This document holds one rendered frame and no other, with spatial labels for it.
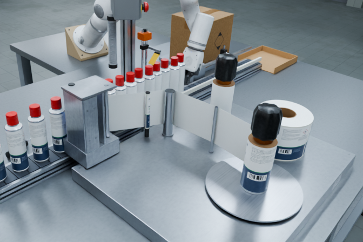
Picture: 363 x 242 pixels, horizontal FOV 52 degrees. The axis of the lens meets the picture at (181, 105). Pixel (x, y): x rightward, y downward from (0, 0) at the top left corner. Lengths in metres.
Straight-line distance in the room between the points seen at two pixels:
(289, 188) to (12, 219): 0.85
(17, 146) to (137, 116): 0.42
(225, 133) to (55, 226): 0.61
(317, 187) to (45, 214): 0.86
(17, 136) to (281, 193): 0.84
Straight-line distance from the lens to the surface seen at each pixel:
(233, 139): 1.29
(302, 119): 1.40
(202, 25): 1.70
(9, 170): 1.34
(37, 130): 1.27
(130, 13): 1.41
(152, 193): 1.18
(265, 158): 1.13
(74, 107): 1.20
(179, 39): 2.17
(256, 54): 2.52
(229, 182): 1.24
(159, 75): 1.56
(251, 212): 1.15
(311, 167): 1.42
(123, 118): 1.38
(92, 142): 1.24
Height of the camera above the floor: 1.67
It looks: 28 degrees down
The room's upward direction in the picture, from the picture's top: 4 degrees clockwise
